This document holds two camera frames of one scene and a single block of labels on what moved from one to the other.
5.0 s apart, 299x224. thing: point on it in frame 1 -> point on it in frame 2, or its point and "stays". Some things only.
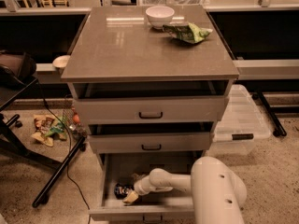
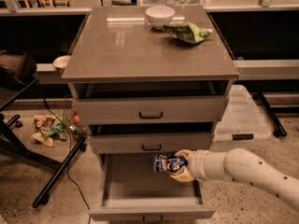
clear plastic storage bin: [239, 124] stays
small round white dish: [61, 62] stays
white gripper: [139, 188] -> [199, 164]
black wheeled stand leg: [277, 126] stays
